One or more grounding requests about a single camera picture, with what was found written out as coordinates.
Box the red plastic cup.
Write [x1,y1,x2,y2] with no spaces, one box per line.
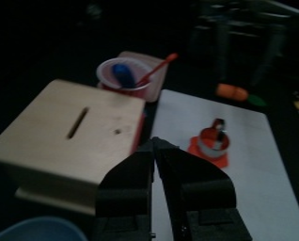
[96,56,156,100]

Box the orange toy carrot piece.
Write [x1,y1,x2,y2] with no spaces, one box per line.
[231,86,250,103]
[215,83,236,101]

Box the blue-grey bowl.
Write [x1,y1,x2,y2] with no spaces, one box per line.
[0,216,90,241]

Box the red plastic utensil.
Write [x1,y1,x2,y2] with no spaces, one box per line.
[135,52,180,88]

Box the wooden box with slot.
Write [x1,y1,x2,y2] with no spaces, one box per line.
[0,78,147,217]

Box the round metal dough cutter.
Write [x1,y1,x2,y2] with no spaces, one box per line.
[198,118,231,159]

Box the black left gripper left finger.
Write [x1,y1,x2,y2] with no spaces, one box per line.
[94,137,156,241]

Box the white cutting board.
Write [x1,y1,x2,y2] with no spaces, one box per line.
[150,88,299,241]

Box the green toy carrot top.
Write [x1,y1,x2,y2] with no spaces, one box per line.
[246,93,267,107]

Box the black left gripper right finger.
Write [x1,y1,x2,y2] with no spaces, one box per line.
[151,136,254,241]

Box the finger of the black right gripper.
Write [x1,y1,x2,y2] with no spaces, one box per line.
[251,26,289,88]
[214,26,234,83]

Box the blue plastic utensil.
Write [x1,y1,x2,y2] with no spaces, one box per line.
[111,63,138,88]

